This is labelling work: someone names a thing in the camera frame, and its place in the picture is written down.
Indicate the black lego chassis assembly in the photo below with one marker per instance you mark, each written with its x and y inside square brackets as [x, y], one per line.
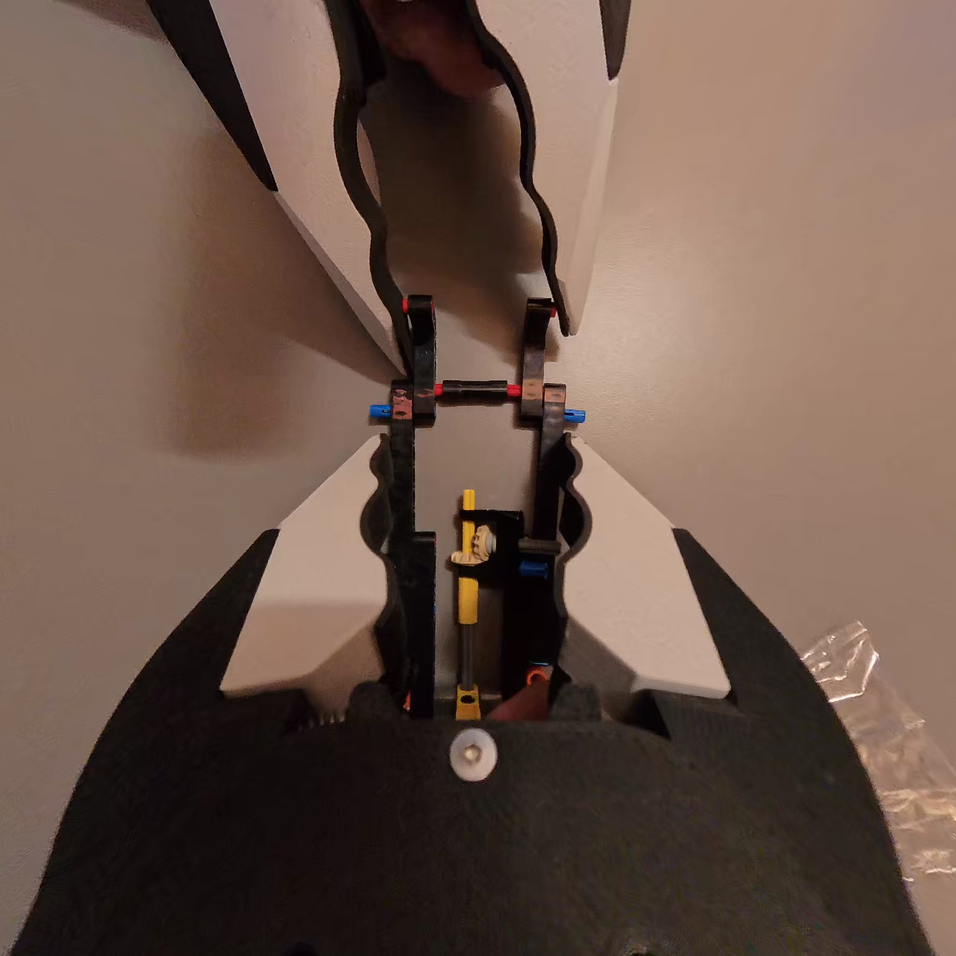
[407, 485]

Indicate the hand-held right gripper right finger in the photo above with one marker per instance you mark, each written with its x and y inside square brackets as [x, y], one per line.
[635, 597]

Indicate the clear plastic bag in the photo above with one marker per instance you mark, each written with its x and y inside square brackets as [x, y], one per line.
[889, 747]

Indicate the person's right hand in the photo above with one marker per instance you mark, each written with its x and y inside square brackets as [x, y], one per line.
[526, 706]

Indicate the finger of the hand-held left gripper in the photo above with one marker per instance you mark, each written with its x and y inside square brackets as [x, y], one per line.
[299, 112]
[567, 112]

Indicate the person's left hand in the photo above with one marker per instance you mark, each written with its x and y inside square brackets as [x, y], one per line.
[448, 60]

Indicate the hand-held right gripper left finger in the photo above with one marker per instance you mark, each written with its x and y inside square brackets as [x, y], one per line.
[314, 597]

